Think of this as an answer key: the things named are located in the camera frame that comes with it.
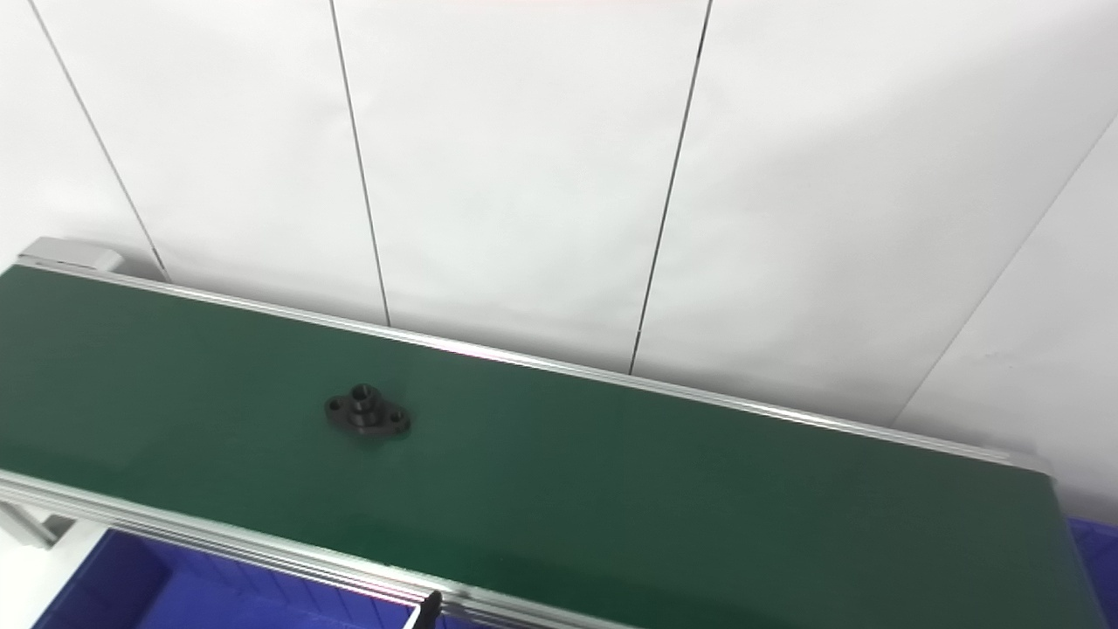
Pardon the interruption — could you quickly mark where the black oval flange part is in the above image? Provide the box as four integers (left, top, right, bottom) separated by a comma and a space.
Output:
324, 383, 412, 440

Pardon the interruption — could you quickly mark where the green conveyor belt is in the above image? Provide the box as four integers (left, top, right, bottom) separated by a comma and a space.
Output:
0, 236, 1053, 629
0, 265, 1110, 629

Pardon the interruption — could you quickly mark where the blue plastic bin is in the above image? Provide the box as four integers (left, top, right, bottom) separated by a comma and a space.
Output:
1067, 515, 1118, 629
31, 528, 422, 629

